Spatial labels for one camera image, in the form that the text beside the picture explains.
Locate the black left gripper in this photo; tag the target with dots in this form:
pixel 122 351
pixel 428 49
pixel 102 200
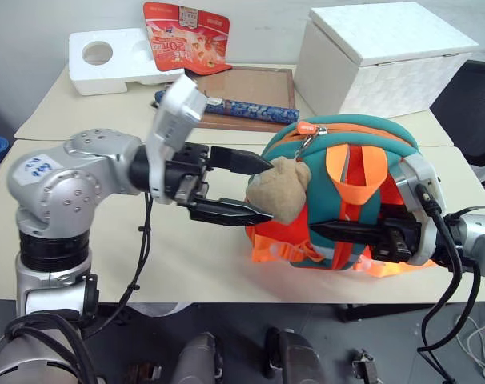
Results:
pixel 188 160

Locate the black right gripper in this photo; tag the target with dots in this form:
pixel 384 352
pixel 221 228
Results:
pixel 398 238

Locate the orange and teal backpack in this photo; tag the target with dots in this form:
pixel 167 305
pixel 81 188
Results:
pixel 318 192

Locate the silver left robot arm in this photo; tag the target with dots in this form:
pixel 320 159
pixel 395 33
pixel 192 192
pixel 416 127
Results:
pixel 66 188

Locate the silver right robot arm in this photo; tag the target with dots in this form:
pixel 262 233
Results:
pixel 478 236

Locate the large white styrofoam box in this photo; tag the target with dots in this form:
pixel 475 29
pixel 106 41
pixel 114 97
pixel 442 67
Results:
pixel 386 60

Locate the beige plush toy pendant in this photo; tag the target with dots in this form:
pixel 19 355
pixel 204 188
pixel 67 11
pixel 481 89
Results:
pixel 282 188

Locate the blue patterned tube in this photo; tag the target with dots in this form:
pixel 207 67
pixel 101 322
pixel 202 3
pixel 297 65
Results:
pixel 258 112

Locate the wooden framed cork board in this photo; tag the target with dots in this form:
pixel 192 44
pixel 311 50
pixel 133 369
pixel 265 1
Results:
pixel 250 86

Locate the dark rounded shape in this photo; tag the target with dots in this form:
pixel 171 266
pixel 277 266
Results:
pixel 198 360
pixel 298 360

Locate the red snack bag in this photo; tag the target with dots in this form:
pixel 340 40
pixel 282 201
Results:
pixel 186 40

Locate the white styrofoam packing insert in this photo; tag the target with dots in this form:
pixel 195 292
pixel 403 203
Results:
pixel 114 68

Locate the black office chair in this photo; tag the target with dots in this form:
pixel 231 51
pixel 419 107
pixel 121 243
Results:
pixel 470 112

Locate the black table frame bar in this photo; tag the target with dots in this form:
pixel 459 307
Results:
pixel 378 312

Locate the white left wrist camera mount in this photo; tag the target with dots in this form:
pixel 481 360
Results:
pixel 178 112

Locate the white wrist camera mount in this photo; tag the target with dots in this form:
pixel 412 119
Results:
pixel 422 172
pixel 178 112

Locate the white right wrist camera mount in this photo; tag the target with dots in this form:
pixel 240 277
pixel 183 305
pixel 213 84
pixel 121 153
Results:
pixel 422 172

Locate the small dark metal bracket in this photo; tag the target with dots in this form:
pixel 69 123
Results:
pixel 366 366

